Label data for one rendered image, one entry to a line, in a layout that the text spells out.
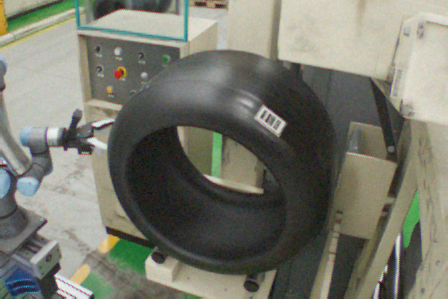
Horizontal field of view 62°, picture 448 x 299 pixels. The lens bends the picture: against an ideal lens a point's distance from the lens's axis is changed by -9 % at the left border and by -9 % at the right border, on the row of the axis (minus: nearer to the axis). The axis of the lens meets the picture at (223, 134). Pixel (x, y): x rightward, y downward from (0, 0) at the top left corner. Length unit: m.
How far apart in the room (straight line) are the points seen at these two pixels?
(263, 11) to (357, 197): 0.60
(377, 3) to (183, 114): 0.51
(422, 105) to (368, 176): 0.84
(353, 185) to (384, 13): 0.83
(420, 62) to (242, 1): 0.81
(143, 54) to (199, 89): 0.99
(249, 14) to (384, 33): 0.72
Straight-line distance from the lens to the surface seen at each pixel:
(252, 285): 1.14
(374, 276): 1.51
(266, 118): 0.81
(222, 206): 1.32
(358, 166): 1.19
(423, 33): 0.37
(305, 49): 0.48
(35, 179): 1.47
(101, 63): 1.96
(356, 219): 1.31
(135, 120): 0.92
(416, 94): 0.38
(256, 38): 1.16
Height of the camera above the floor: 1.81
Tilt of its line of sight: 31 degrees down
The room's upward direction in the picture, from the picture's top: 3 degrees clockwise
